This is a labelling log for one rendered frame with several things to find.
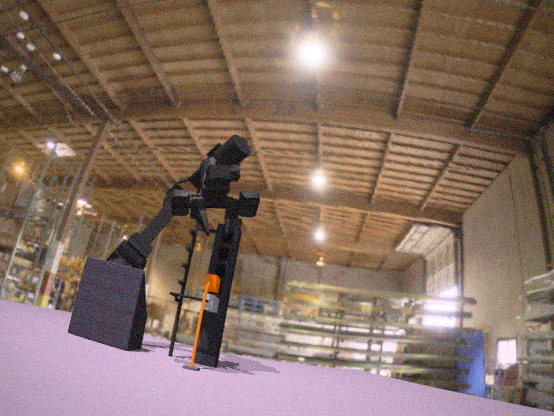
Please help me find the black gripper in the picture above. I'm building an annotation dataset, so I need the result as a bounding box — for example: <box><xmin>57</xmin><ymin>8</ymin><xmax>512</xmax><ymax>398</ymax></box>
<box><xmin>172</xmin><ymin>174</ymin><xmax>260</xmax><ymax>237</ymax></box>

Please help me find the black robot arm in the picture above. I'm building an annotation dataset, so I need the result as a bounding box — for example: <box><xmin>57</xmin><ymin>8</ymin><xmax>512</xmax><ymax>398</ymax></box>
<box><xmin>106</xmin><ymin>134</ymin><xmax>251</xmax><ymax>270</ymax></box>

